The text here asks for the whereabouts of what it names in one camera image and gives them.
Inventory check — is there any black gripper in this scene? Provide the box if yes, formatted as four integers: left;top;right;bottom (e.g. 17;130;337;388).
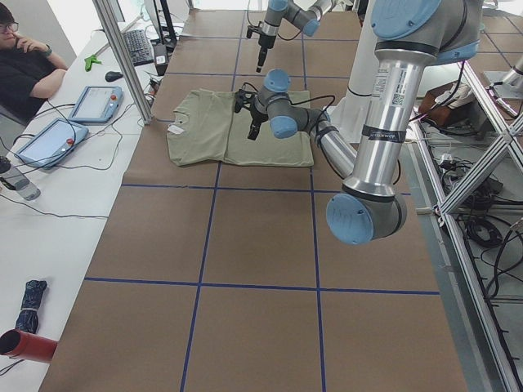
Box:
256;34;275;73
248;104;268;140

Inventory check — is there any green plastic toy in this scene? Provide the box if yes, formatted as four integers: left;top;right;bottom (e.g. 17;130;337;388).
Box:
84;54;103;72

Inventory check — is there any lower blue teach pendant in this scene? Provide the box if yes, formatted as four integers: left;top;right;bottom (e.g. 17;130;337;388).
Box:
15;118;88;168

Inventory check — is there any grey water bottle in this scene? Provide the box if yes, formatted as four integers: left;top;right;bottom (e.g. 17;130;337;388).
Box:
0;156;41;201

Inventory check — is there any dark folded umbrella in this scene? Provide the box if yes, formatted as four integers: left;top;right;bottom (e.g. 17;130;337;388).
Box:
15;280;47;334

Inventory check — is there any aluminium frame post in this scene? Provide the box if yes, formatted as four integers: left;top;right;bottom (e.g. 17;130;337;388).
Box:
92;0;153;125

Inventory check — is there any black computer mouse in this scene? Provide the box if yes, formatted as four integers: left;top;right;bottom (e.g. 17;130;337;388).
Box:
105;71;123;82

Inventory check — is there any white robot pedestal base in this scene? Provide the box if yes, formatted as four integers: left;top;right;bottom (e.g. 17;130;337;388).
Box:
329;0;378;143

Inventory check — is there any black keyboard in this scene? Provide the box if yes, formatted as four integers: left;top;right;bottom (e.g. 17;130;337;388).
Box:
123;29;154;66

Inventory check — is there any blue teach pendant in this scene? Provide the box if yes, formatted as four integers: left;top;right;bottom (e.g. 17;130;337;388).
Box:
69;86;123;125
15;118;88;168

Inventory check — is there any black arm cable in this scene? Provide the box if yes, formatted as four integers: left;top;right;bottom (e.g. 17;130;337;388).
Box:
240;81;340;140

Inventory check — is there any person in black shirt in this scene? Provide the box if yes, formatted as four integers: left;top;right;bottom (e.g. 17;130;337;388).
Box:
1;5;68;123

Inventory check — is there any red cylinder bottle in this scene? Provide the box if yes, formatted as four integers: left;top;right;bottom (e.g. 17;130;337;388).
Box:
1;329;58;363

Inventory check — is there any green long-sleeve shirt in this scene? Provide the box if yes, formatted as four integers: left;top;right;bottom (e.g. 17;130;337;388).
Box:
167;89;314;167

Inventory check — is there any upper blue teach pendant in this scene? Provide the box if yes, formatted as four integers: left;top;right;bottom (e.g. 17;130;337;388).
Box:
69;86;123;125

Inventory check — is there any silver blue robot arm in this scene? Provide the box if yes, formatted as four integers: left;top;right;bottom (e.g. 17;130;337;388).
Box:
247;0;339;73
235;1;482;245

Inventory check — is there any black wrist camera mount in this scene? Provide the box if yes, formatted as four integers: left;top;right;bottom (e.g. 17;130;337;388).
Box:
247;24;262;39

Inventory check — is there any white Miniso hang tag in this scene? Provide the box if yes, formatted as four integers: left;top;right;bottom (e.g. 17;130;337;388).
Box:
168;123;185;135

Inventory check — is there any black box white label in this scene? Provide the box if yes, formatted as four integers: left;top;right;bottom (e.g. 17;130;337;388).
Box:
153;43;168;76

